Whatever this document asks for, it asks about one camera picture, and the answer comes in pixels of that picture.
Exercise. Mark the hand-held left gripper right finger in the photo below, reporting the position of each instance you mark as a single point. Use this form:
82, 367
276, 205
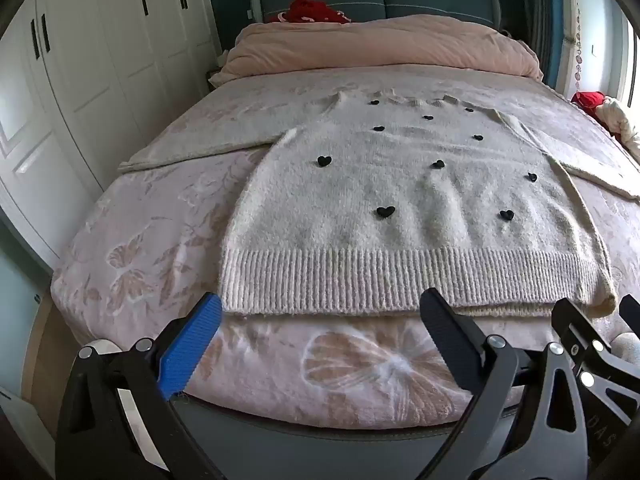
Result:
445, 330

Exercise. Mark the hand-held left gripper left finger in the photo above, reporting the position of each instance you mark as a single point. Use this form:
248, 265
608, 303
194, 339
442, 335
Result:
192, 350

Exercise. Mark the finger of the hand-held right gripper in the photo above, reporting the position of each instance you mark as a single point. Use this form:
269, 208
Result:
632, 315
570, 320

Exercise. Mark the white knit sweater black hearts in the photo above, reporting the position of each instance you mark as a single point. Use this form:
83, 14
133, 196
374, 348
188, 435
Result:
400, 200

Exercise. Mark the bed with floral sheet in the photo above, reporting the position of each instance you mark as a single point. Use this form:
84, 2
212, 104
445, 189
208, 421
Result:
150, 260

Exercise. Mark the grey bed base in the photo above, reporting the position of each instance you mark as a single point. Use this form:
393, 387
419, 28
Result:
300, 455

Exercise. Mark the white box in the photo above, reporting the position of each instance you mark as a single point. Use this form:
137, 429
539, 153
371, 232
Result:
22, 420

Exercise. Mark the red cloth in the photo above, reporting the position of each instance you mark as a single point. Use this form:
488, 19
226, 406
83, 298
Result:
589, 101

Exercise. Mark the white wardrobe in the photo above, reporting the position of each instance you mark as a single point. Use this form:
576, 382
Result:
100, 85

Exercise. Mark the pink duvet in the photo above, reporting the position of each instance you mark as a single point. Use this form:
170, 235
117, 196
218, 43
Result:
375, 45

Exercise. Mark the dark pleated curtain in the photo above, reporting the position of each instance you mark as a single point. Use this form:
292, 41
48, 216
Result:
537, 10

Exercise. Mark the white bedpost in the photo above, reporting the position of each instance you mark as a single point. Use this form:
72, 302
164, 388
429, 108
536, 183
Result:
495, 10
254, 2

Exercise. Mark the red pillow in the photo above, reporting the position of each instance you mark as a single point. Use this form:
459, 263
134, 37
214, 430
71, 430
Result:
310, 10

